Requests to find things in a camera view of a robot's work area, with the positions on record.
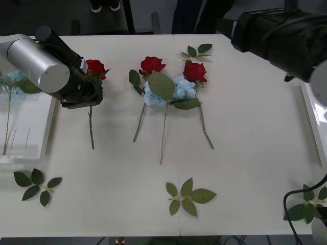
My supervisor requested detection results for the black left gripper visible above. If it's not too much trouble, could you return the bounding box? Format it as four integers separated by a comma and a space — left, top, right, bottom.
60, 83, 104, 110

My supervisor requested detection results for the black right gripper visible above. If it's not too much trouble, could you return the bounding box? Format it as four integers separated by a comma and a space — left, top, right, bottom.
215, 9, 285, 61

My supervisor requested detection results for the red rose with green stem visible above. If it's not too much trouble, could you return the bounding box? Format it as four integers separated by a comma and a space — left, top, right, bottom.
182, 62, 215, 150
84, 59, 111, 151
128, 56, 166, 143

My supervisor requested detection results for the pale blue flower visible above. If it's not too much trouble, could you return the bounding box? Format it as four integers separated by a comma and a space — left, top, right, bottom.
144, 70, 202, 165
0, 70, 42, 156

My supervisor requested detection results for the loose green leaf twig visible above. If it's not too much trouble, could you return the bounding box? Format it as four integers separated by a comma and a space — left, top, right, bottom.
179, 43, 213, 67
166, 178, 218, 218
13, 168, 63, 208
283, 183, 327, 225

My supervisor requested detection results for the person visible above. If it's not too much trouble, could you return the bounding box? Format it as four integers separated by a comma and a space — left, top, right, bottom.
90, 0, 121, 13
171, 0, 232, 35

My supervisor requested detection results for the grey furniture foot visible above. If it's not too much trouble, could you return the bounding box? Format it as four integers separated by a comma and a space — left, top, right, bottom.
152, 12, 162, 35

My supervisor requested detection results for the pale blue flower, green stem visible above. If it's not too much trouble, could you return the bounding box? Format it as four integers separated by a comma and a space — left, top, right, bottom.
0, 70, 42, 156

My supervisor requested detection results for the shallow white box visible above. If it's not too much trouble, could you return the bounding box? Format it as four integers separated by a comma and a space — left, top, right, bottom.
0, 35, 57, 164
300, 83, 327, 167

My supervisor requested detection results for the black furniture leg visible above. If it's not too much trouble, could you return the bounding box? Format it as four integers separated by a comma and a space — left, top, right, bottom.
120, 0, 135, 34

